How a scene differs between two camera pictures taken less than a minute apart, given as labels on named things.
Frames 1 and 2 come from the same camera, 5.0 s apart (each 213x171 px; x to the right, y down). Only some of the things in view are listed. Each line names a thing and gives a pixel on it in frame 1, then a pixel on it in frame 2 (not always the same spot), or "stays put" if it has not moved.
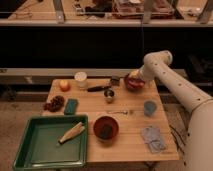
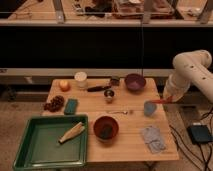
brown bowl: [106, 128] stays put
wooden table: [122, 124] stays put
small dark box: [115, 80] stays put
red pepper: [138, 84] to [164, 100]
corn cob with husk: [71, 133] stays put
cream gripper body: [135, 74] to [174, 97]
